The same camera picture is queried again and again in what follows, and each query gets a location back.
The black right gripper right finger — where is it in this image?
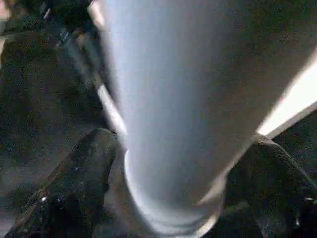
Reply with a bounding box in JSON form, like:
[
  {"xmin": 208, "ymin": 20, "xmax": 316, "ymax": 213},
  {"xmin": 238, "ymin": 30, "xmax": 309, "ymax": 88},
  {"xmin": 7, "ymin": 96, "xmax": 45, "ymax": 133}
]
[{"xmin": 221, "ymin": 133, "xmax": 317, "ymax": 238}]

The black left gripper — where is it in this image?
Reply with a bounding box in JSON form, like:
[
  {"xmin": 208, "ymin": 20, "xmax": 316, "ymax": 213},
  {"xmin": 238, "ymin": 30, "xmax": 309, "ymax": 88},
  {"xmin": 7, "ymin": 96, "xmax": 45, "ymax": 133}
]
[{"xmin": 24, "ymin": 0, "xmax": 108, "ymax": 90}]

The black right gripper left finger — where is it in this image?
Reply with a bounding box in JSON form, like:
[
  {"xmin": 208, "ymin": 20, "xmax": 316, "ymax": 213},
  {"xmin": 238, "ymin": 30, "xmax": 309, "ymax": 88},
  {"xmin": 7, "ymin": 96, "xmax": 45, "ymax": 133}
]
[{"xmin": 4, "ymin": 128, "xmax": 124, "ymax": 238}]

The white plastic table top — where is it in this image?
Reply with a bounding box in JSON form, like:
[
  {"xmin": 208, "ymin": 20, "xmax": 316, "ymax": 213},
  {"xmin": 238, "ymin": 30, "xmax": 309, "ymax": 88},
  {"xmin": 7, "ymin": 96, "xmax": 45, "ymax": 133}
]
[{"xmin": 88, "ymin": 0, "xmax": 317, "ymax": 139}]

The white plastic table leg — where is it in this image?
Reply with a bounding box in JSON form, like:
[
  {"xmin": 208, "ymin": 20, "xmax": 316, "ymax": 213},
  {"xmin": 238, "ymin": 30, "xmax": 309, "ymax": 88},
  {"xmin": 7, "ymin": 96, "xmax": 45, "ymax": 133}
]
[{"xmin": 99, "ymin": 0, "xmax": 317, "ymax": 238}]

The black plastic mat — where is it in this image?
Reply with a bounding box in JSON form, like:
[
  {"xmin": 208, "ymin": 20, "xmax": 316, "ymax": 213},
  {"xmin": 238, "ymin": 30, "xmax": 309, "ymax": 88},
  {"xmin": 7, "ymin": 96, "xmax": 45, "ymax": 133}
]
[{"xmin": 0, "ymin": 0, "xmax": 317, "ymax": 238}]

